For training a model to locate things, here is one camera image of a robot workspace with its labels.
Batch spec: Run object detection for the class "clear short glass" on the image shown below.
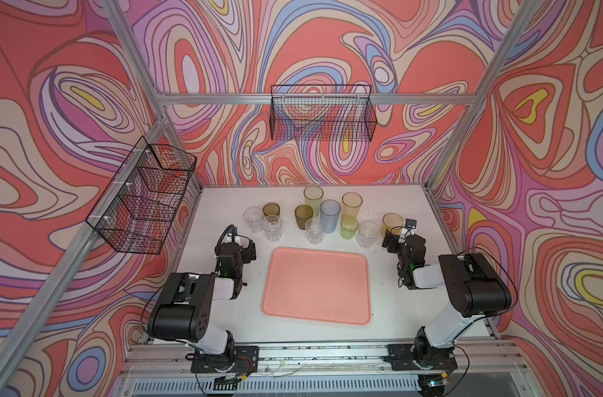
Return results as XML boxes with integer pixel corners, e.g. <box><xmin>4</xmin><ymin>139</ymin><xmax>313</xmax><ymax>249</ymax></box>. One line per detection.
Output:
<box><xmin>356</xmin><ymin>221</ymin><xmax>380</xmax><ymax>248</ymax></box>
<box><xmin>263</xmin><ymin>215</ymin><xmax>283</xmax><ymax>242</ymax></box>
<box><xmin>243</xmin><ymin>207</ymin><xmax>264</xmax><ymax>233</ymax></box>
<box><xmin>306</xmin><ymin>218</ymin><xmax>325</xmax><ymax>245</ymax></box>

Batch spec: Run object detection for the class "olive brown short cup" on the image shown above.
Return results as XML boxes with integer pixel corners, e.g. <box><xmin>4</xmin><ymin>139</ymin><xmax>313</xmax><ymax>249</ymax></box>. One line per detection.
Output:
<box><xmin>294</xmin><ymin>204</ymin><xmax>314</xmax><ymax>231</ymax></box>

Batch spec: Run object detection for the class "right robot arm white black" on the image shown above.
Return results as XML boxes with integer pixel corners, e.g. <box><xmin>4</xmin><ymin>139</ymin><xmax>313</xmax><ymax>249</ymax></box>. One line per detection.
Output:
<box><xmin>382</xmin><ymin>232</ymin><xmax>513</xmax><ymax>370</ymax></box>

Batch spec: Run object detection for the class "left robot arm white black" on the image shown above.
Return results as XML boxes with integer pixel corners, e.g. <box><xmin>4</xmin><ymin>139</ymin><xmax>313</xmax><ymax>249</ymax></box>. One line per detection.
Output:
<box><xmin>147</xmin><ymin>224</ymin><xmax>257</xmax><ymax>357</ymax></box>

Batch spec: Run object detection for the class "pink plastic tray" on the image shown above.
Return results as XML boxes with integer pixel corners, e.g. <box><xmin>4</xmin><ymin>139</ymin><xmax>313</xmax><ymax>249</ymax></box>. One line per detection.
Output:
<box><xmin>262</xmin><ymin>247</ymin><xmax>372</xmax><ymax>326</ymax></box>

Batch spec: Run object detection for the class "amber cup far right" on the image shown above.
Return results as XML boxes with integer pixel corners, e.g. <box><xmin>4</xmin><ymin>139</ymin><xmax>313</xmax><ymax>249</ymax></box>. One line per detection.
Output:
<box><xmin>382</xmin><ymin>213</ymin><xmax>405</xmax><ymax>238</ymax></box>

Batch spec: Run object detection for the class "green short cup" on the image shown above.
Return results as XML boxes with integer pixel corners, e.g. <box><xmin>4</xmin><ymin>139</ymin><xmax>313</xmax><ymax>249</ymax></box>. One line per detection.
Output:
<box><xmin>339</xmin><ymin>217</ymin><xmax>359</xmax><ymax>240</ymax></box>

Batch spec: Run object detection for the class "tall orange cup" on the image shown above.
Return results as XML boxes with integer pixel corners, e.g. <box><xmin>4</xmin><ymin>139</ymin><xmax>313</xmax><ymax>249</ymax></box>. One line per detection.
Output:
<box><xmin>341</xmin><ymin>191</ymin><xmax>364</xmax><ymax>218</ymax></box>

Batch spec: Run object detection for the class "tall blue cup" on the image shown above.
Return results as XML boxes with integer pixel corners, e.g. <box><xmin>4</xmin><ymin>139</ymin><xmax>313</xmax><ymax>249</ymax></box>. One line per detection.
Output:
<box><xmin>320</xmin><ymin>199</ymin><xmax>341</xmax><ymax>234</ymax></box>

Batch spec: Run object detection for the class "tall yellow-green cup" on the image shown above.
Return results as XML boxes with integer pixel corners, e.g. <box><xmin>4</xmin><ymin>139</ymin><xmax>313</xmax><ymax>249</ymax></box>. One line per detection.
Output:
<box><xmin>303</xmin><ymin>185</ymin><xmax>324</xmax><ymax>218</ymax></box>

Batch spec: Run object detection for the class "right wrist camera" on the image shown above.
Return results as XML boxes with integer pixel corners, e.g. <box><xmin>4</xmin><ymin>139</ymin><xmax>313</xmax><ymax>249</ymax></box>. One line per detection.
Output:
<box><xmin>403</xmin><ymin>218</ymin><xmax>417</xmax><ymax>231</ymax></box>

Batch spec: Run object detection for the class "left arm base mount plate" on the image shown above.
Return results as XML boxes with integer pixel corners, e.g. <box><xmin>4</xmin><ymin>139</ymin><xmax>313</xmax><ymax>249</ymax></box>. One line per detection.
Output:
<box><xmin>185</xmin><ymin>345</ymin><xmax>259</xmax><ymax>375</ymax></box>

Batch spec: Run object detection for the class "black wire basket left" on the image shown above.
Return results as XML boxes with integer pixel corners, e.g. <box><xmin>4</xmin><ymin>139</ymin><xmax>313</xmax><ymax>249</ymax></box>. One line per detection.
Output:
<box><xmin>86</xmin><ymin>137</ymin><xmax>197</xmax><ymax>255</ymax></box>

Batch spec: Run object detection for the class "black wire basket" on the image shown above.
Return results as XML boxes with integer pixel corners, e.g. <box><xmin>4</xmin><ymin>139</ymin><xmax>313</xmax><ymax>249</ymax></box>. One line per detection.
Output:
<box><xmin>86</xmin><ymin>137</ymin><xmax>197</xmax><ymax>255</ymax></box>
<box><xmin>269</xmin><ymin>84</ymin><xmax>377</xmax><ymax>142</ymax></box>

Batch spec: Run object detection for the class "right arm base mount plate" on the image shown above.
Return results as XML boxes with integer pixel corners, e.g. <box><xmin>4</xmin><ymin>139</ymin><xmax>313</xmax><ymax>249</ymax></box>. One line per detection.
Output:
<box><xmin>382</xmin><ymin>344</ymin><xmax>458</xmax><ymax>372</ymax></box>

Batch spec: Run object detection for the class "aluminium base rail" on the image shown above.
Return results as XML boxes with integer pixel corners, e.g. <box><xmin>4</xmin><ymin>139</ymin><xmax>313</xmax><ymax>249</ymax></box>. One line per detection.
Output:
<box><xmin>121</xmin><ymin>338</ymin><xmax>530</xmax><ymax>376</ymax></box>

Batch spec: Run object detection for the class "black wire basket back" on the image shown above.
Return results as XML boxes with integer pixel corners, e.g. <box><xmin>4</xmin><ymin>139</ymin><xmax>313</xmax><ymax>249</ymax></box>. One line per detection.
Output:
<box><xmin>269</xmin><ymin>84</ymin><xmax>377</xmax><ymax>142</ymax></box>

